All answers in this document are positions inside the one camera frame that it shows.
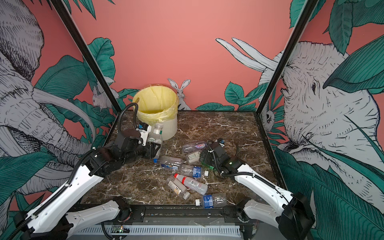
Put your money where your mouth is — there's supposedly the clear bottle brown label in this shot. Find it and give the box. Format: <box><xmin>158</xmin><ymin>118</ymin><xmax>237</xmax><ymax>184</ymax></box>
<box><xmin>166</xmin><ymin>176</ymin><xmax>190</xmax><ymax>200</ymax></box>

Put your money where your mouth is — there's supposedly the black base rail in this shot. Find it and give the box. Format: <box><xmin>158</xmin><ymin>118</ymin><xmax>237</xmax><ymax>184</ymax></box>
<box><xmin>126</xmin><ymin>205</ymin><xmax>246</xmax><ymax>224</ymax></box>

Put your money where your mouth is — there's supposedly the front bottle blue label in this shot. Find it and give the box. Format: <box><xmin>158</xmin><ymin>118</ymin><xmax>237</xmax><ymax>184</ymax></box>
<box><xmin>195</xmin><ymin>193</ymin><xmax>228</xmax><ymax>209</ymax></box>

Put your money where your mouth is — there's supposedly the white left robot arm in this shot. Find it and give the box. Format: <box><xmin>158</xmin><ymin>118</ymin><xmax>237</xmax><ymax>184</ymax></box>
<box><xmin>8</xmin><ymin>140</ymin><xmax>161</xmax><ymax>240</ymax></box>

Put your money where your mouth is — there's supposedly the clear bottle blue label centre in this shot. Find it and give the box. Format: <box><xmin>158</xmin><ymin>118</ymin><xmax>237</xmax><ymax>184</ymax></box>
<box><xmin>179</xmin><ymin>165</ymin><xmax>209</xmax><ymax>179</ymax></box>

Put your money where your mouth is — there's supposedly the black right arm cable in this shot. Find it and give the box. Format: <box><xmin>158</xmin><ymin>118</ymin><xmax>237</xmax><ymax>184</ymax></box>
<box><xmin>209</xmin><ymin>140</ymin><xmax>289</xmax><ymax>205</ymax></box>

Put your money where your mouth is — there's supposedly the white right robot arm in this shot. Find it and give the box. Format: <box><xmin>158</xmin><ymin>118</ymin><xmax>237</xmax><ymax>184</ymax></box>
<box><xmin>200</xmin><ymin>142</ymin><xmax>316</xmax><ymax>240</ymax></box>

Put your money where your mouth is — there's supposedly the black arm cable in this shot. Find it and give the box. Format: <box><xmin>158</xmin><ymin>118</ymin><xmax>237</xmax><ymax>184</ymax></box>
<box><xmin>5</xmin><ymin>102</ymin><xmax>139</xmax><ymax>240</ymax></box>
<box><xmin>209</xmin><ymin>140</ymin><xmax>289</xmax><ymax>205</ymax></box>

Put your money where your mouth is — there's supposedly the white vented cable duct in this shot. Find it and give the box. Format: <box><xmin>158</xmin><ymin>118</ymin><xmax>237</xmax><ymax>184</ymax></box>
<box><xmin>76</xmin><ymin>225</ymin><xmax>243</xmax><ymax>238</ymax></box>

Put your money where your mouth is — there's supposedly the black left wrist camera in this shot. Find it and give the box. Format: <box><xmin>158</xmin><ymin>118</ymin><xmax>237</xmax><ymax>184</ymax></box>
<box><xmin>115</xmin><ymin>122</ymin><xmax>152</xmax><ymax>149</ymax></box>

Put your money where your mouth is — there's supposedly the black corner frame post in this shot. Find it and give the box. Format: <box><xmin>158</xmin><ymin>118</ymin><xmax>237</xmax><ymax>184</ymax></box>
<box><xmin>256</xmin><ymin>0</ymin><xmax>318</xmax><ymax>117</ymax></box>
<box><xmin>50</xmin><ymin>0</ymin><xmax>122</xmax><ymax>113</ymax></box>

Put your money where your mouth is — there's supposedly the green plastic bottle yellow cap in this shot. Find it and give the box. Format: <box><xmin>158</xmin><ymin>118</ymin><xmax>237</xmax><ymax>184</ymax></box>
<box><xmin>201</xmin><ymin>161</ymin><xmax>215</xmax><ymax>170</ymax></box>

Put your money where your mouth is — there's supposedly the white ribbed waste bin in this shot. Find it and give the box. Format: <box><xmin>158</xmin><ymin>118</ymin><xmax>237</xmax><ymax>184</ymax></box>
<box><xmin>132</xmin><ymin>85</ymin><xmax>180</xmax><ymax>142</ymax></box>

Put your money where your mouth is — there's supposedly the white bottle red ring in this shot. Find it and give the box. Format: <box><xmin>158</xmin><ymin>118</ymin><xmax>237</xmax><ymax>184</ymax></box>
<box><xmin>173</xmin><ymin>173</ymin><xmax>210</xmax><ymax>195</ymax></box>

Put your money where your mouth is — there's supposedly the clear bottle purple label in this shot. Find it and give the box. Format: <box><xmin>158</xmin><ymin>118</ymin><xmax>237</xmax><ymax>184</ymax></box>
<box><xmin>182</xmin><ymin>141</ymin><xmax>207</xmax><ymax>154</ymax></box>

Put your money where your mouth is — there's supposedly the black right corner frame post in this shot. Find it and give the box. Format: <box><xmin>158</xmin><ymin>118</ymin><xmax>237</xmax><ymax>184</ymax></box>
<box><xmin>256</xmin><ymin>0</ymin><xmax>318</xmax><ymax>117</ymax></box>

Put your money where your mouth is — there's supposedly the black left corner frame post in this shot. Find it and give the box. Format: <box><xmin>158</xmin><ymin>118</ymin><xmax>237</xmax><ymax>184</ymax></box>
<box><xmin>50</xmin><ymin>0</ymin><xmax>122</xmax><ymax>113</ymax></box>

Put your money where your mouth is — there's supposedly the yellow plastic bin liner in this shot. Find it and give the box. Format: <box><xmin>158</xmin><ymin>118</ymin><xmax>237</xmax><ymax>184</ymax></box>
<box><xmin>131</xmin><ymin>85</ymin><xmax>180</xmax><ymax>126</ymax></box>

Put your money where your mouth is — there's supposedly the clear bottle green label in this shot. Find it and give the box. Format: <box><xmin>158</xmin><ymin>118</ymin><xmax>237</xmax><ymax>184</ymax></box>
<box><xmin>148</xmin><ymin>123</ymin><xmax>164</xmax><ymax>159</ymax></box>

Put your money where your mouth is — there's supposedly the clear bottle blue cap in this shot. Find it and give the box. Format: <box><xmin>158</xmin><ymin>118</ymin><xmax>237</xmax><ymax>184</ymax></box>
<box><xmin>154</xmin><ymin>156</ymin><xmax>183</xmax><ymax>171</ymax></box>

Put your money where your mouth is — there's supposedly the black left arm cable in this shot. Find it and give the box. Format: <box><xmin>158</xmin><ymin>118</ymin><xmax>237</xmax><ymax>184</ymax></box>
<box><xmin>5</xmin><ymin>102</ymin><xmax>139</xmax><ymax>240</ymax></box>

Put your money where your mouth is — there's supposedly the clear bottle white label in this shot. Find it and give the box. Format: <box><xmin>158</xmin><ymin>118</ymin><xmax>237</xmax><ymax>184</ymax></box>
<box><xmin>187</xmin><ymin>151</ymin><xmax>201</xmax><ymax>165</ymax></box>

